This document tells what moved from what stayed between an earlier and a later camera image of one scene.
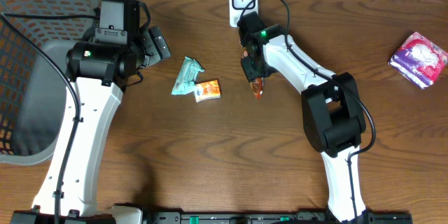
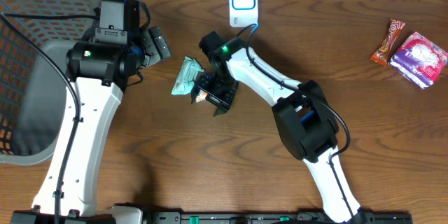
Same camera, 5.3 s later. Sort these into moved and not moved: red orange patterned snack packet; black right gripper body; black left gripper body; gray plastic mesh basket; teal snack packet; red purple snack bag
Moved: red orange patterned snack packet; black right gripper body
Not moved: teal snack packet; red purple snack bag; black left gripper body; gray plastic mesh basket
